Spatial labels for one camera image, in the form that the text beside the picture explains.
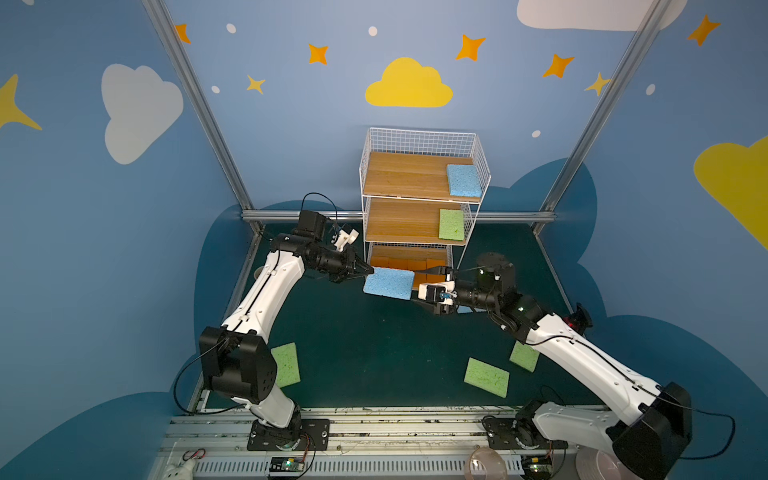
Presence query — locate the orange sponge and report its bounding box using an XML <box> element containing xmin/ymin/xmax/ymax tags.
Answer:
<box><xmin>408</xmin><ymin>260</ymin><xmax>427</xmax><ymax>290</ymax></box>
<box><xmin>370</xmin><ymin>256</ymin><xmax>390</xmax><ymax>269</ymax></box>
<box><xmin>388</xmin><ymin>258</ymin><xmax>410</xmax><ymax>270</ymax></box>
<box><xmin>426</xmin><ymin>259</ymin><xmax>448</xmax><ymax>275</ymax></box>

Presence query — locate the blue sponge front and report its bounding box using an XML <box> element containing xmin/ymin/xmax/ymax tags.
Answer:
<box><xmin>363</xmin><ymin>267</ymin><xmax>415</xmax><ymax>300</ymax></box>

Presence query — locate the green sponge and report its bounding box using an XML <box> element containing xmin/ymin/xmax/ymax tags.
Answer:
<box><xmin>438</xmin><ymin>209</ymin><xmax>465</xmax><ymax>242</ymax></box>
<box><xmin>271</xmin><ymin>343</ymin><xmax>301</xmax><ymax>388</ymax></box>
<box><xmin>464</xmin><ymin>357</ymin><xmax>510</xmax><ymax>398</ymax></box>
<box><xmin>509</xmin><ymin>342</ymin><xmax>540</xmax><ymax>373</ymax></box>

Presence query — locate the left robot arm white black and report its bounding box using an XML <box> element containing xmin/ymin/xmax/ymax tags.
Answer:
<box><xmin>199</xmin><ymin>210</ymin><xmax>373</xmax><ymax>441</ymax></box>

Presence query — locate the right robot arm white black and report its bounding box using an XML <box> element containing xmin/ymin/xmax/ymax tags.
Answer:
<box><xmin>418</xmin><ymin>253</ymin><xmax>692</xmax><ymax>479</ymax></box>

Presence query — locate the clear plastic bowl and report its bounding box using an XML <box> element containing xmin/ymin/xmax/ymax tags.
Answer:
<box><xmin>464</xmin><ymin>447</ymin><xmax>508</xmax><ymax>480</ymax></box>

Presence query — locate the pink bowl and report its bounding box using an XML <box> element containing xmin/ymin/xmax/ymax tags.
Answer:
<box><xmin>575</xmin><ymin>448</ymin><xmax>622</xmax><ymax>480</ymax></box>

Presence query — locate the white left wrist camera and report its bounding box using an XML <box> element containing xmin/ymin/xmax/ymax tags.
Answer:
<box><xmin>333</xmin><ymin>229</ymin><xmax>359</xmax><ymax>252</ymax></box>

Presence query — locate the white wire three-tier shelf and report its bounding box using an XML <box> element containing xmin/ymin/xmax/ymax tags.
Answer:
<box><xmin>359</xmin><ymin>127</ymin><xmax>491</xmax><ymax>268</ymax></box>

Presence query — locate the aluminium frame rail back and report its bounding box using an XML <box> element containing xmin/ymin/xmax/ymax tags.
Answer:
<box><xmin>241</xmin><ymin>209</ymin><xmax>556</xmax><ymax>224</ymax></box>

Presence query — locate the aluminium frame post right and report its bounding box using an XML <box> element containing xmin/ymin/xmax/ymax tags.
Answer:
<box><xmin>532</xmin><ymin>0</ymin><xmax>673</xmax><ymax>237</ymax></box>

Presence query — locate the aluminium frame post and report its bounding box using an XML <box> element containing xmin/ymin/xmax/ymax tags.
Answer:
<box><xmin>532</xmin><ymin>0</ymin><xmax>673</xmax><ymax>237</ymax></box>
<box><xmin>142</xmin><ymin>0</ymin><xmax>262</xmax><ymax>235</ymax></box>

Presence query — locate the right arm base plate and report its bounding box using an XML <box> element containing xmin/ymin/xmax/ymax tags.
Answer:
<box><xmin>481</xmin><ymin>415</ymin><xmax>568</xmax><ymax>451</ymax></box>

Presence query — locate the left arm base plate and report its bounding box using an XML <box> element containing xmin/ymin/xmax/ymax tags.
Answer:
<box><xmin>246</xmin><ymin>418</ymin><xmax>331</xmax><ymax>451</ymax></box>

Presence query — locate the aluminium frame post left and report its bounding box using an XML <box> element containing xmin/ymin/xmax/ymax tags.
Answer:
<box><xmin>142</xmin><ymin>0</ymin><xmax>262</xmax><ymax>235</ymax></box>

